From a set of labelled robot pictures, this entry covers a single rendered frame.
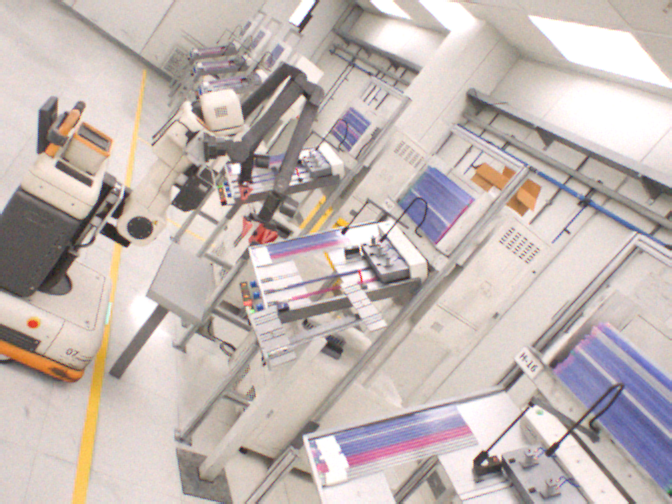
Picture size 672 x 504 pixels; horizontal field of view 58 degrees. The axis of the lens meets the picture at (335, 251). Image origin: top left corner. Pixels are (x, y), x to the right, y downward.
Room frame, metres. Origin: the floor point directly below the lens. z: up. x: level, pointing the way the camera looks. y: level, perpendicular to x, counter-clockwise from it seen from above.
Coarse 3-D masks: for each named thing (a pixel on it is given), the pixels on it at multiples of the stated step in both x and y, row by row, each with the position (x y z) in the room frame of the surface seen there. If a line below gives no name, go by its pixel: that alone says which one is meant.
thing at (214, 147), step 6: (204, 138) 2.22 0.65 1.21; (210, 138) 2.23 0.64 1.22; (216, 138) 2.24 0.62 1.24; (222, 138) 2.26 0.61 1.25; (204, 144) 2.19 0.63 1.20; (210, 144) 2.22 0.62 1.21; (216, 144) 2.23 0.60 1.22; (222, 144) 2.24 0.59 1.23; (204, 150) 2.19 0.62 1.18; (210, 150) 2.22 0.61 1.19; (216, 150) 2.23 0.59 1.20; (222, 150) 2.24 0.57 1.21; (204, 156) 2.22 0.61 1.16; (210, 156) 2.23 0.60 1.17; (216, 156) 2.24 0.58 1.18; (222, 156) 2.28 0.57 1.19
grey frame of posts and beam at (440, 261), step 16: (448, 128) 3.37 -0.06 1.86; (528, 176) 2.70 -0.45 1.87; (512, 192) 2.70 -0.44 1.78; (496, 208) 2.69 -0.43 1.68; (400, 224) 3.09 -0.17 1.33; (480, 224) 2.69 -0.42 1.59; (416, 240) 2.90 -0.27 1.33; (464, 240) 2.69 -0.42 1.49; (432, 256) 2.73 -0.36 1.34; (448, 256) 2.71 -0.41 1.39; (240, 272) 3.12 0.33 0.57; (336, 272) 3.34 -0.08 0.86; (432, 272) 2.71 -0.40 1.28; (448, 272) 2.70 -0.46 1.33; (224, 288) 3.13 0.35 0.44; (320, 288) 3.36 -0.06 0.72; (432, 288) 2.70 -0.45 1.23; (208, 304) 3.11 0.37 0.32; (400, 320) 2.69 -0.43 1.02; (384, 336) 2.68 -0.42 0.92; (256, 352) 2.47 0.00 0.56; (368, 352) 2.69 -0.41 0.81; (240, 368) 2.47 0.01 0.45; (352, 368) 2.71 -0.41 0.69; (224, 384) 2.46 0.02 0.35; (208, 400) 2.47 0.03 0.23; (336, 400) 2.70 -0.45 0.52; (192, 416) 2.48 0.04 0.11; (192, 432) 2.47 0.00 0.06; (272, 464) 2.70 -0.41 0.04
